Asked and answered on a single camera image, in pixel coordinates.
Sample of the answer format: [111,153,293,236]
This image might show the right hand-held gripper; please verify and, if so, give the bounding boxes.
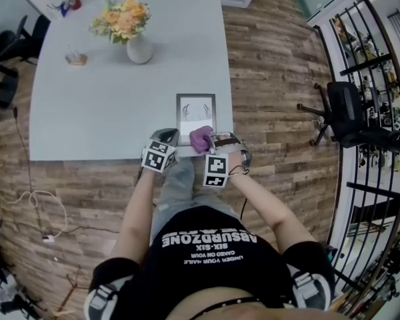
[203,132,253,188]

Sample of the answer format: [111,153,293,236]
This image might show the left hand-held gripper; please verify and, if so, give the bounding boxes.
[141,127,181,173]

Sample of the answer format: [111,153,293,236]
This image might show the purple cloth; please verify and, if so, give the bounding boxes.
[189,125,214,154]

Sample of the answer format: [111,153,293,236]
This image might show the framed deer picture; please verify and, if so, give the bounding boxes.
[176,93,217,147]

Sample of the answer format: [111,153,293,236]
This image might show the person's left forearm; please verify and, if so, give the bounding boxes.
[111,170,159,263]

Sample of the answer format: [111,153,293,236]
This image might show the person's right forearm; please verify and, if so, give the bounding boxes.
[227,168,317,256]

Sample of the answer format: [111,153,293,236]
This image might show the person's right hand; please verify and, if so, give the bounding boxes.
[215,132,246,170]

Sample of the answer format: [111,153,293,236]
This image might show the black wrist band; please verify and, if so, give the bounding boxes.
[229,164,251,177]

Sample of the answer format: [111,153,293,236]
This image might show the person's left leg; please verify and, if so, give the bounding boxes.
[149,158,196,246]

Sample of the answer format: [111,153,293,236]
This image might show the person's leg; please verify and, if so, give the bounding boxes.
[149,158,196,246]
[191,191,243,226]

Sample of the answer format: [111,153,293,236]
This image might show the grey table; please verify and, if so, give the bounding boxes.
[29,0,235,162]

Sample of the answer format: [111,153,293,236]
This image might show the person's right leg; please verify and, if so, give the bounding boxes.
[191,191,243,226]

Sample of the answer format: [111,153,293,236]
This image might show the white round vase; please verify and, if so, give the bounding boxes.
[125,33,153,65]

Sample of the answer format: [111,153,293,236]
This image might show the small wooden holder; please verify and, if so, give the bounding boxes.
[65,44,89,67]

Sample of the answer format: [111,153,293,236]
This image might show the person's black printed t-shirt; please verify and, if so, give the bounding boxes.
[89,205,336,320]

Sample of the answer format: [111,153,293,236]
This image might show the orange yellow flower bouquet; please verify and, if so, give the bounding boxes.
[89,0,153,45]

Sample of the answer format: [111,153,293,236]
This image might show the black office chair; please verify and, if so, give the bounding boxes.
[0,14,51,66]
[296,81,400,153]

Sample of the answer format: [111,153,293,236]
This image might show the black metal railing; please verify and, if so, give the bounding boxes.
[311,0,400,320]

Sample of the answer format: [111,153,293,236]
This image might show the cluttered shelf items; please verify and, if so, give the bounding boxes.
[331,11,400,166]

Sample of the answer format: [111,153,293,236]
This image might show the brown wooden stick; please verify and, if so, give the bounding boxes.
[55,265,87,316]

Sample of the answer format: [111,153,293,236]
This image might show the black equipment pile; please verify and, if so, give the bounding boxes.
[0,251,49,320]

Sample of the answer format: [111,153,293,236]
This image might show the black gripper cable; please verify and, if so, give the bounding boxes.
[239,191,250,220]

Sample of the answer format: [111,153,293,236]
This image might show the white floor cable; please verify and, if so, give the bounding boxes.
[0,185,68,243]

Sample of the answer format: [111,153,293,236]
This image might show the black floor cable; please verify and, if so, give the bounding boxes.
[12,107,121,238]

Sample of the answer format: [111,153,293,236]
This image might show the black beaded necklace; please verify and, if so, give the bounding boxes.
[188,297,264,320]

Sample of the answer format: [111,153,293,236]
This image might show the grey right shoulder strap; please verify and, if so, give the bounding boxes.
[288,265,331,311]

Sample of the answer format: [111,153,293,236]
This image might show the grey shoulder strap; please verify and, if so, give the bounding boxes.
[288,265,331,311]
[85,275,131,320]

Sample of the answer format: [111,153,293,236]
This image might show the grey left shoulder strap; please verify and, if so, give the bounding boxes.
[85,275,131,320]

